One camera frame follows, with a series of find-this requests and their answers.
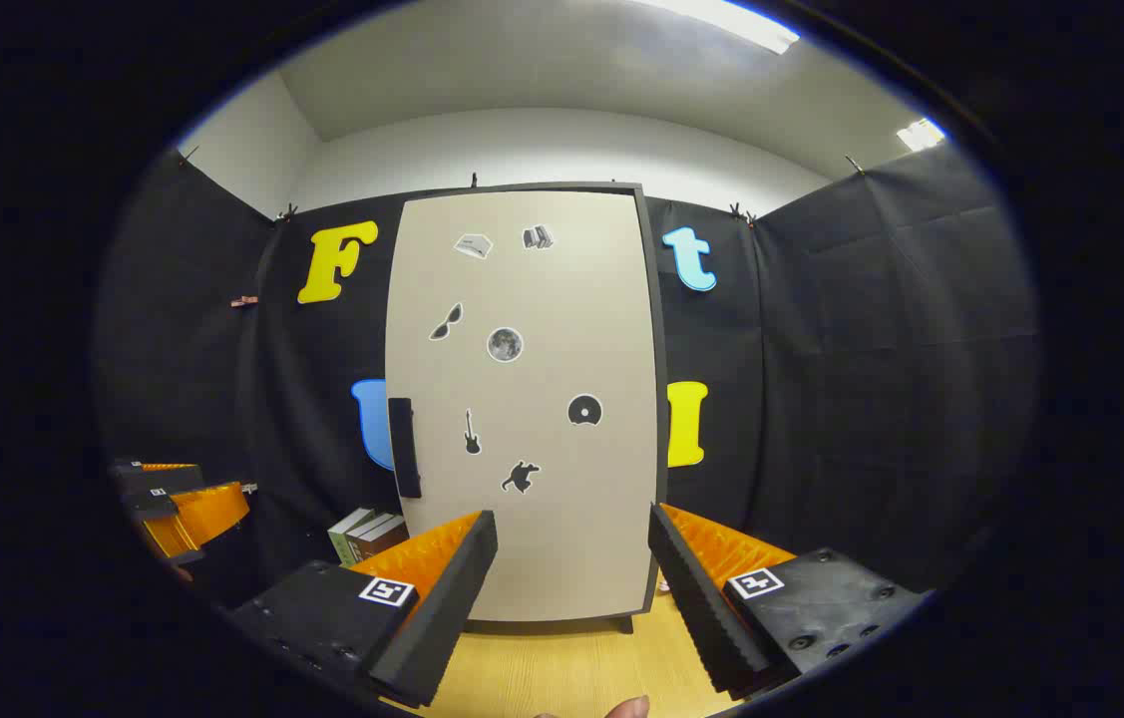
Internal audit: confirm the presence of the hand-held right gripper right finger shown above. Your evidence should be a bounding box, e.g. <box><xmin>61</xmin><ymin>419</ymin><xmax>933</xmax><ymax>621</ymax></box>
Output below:
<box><xmin>648</xmin><ymin>503</ymin><xmax>927</xmax><ymax>699</ymax></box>

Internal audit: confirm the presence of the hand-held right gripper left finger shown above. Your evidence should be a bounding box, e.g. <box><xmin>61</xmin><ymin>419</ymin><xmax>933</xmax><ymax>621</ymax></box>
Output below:
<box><xmin>227</xmin><ymin>511</ymin><xmax>500</xmax><ymax>711</ymax></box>

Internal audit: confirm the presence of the beige cabinet door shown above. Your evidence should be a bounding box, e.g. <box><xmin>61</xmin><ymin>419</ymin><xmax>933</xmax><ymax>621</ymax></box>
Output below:
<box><xmin>384</xmin><ymin>189</ymin><xmax>662</xmax><ymax>624</ymax></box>

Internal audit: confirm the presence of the grey cabinet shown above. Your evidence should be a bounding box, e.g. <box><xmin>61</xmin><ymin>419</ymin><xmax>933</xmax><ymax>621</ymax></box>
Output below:
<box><xmin>384</xmin><ymin>181</ymin><xmax>670</xmax><ymax>635</ymax></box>

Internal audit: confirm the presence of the dark brown book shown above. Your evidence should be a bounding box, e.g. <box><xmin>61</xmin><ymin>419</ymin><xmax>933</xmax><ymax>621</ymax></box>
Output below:
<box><xmin>344</xmin><ymin>513</ymin><xmax>395</xmax><ymax>567</ymax></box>

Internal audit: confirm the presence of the green book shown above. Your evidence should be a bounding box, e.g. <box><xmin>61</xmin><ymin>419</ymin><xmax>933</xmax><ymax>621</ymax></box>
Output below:
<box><xmin>327</xmin><ymin>507</ymin><xmax>375</xmax><ymax>567</ymax></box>

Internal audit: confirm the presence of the black backdrop cloth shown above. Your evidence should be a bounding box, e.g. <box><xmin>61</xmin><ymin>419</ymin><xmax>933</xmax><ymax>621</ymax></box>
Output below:
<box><xmin>98</xmin><ymin>140</ymin><xmax>1039</xmax><ymax>609</ymax></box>

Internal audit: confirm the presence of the small ceiling light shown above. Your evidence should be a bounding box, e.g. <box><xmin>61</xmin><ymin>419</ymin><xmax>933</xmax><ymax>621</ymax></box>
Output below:
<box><xmin>896</xmin><ymin>118</ymin><xmax>946</xmax><ymax>153</ymax></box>

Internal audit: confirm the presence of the long ceiling light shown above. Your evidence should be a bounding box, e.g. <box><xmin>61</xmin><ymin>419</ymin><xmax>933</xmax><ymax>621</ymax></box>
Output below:
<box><xmin>636</xmin><ymin>0</ymin><xmax>802</xmax><ymax>56</ymax></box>

